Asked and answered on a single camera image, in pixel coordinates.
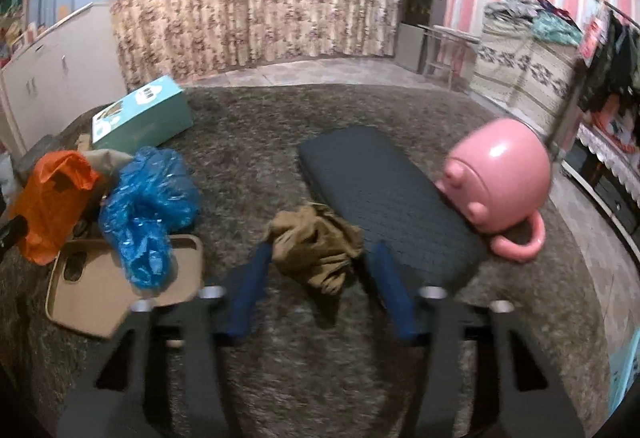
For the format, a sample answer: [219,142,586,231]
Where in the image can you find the orange plastic bag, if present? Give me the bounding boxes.
[9,151,101,266]

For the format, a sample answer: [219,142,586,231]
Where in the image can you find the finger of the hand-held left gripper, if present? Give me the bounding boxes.
[0,215,28,251]

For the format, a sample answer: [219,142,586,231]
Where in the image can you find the pink floral hanging bag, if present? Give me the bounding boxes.
[580,16,606,66]

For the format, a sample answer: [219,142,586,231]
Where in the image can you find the pink pig mug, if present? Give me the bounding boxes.
[434,117,552,264]

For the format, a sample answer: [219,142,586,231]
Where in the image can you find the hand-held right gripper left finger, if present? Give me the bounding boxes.
[57,243,273,438]

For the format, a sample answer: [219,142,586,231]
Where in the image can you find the teal cardboard box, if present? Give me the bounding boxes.
[91,76,195,151]

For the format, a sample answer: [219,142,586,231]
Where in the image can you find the low cabinet with lace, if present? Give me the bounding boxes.
[562,123,640,264]

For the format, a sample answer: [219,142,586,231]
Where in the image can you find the picture frames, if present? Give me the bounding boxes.
[0,21,38,56]

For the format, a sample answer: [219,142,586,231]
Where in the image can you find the pile of clothes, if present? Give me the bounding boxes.
[482,0,583,46]

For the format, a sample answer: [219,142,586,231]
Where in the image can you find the metal clothes rack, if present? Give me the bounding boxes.
[547,0,640,159]

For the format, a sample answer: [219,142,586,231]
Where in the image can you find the olive cloth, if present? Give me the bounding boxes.
[262,203,365,296]

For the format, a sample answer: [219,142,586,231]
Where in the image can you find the small metal table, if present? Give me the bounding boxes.
[417,23,481,92]

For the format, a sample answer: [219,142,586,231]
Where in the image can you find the brown shaggy rug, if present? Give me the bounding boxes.
[0,83,613,438]

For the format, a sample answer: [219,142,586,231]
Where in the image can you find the row of hanging clothes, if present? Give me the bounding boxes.
[580,13,640,119]

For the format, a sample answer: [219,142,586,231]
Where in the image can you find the blue plastic bag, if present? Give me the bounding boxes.
[98,145,201,291]

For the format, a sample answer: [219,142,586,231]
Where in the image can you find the white cabinet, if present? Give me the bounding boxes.
[0,3,128,154]

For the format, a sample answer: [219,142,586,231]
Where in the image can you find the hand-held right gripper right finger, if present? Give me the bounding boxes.
[372,241,586,438]

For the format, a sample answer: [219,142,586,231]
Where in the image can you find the brown phone case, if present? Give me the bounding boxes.
[45,233,205,339]

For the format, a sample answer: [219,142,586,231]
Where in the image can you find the black flat case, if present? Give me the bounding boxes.
[298,125,488,286]

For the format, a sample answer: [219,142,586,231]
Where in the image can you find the grey water dispenser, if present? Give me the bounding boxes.
[397,0,449,74]

